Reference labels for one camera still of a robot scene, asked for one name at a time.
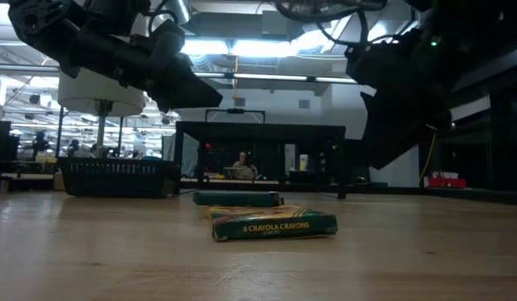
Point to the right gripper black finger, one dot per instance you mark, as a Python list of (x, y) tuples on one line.
[(392, 134)]

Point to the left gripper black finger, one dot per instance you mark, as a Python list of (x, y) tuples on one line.
[(183, 88)]

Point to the black plastic basket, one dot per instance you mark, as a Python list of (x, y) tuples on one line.
[(116, 180)]

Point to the Crayola crayon box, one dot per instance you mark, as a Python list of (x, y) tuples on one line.
[(237, 199), (275, 228)]

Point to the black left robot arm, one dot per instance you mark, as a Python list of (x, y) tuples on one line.
[(45, 29)]

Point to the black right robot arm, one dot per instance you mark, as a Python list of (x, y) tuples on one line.
[(472, 50)]

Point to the black mesh desk shelf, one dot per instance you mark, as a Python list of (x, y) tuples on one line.
[(262, 130)]

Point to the white cylindrical lamp shade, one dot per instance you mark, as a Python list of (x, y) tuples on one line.
[(91, 98)]

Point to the black cabinet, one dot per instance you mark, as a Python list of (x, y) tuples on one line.
[(354, 167)]

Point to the red box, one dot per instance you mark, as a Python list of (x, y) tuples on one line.
[(446, 183)]

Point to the metal lamp pole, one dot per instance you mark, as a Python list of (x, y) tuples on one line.
[(101, 134)]

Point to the long ceiling light bar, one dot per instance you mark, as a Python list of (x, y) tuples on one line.
[(269, 77)]

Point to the white bottle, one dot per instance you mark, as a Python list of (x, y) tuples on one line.
[(303, 163)]

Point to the person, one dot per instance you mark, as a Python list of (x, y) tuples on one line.
[(244, 169)]

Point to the round wooden lamp base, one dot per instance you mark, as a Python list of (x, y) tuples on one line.
[(58, 182)]

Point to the dark monitor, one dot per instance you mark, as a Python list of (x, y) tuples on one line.
[(0, 140)]

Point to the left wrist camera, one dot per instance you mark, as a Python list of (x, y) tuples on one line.
[(168, 39)]

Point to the thin black camera frame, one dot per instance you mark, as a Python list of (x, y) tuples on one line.
[(235, 110)]

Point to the black aluminium table frame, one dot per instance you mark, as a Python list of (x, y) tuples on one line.
[(409, 191)]

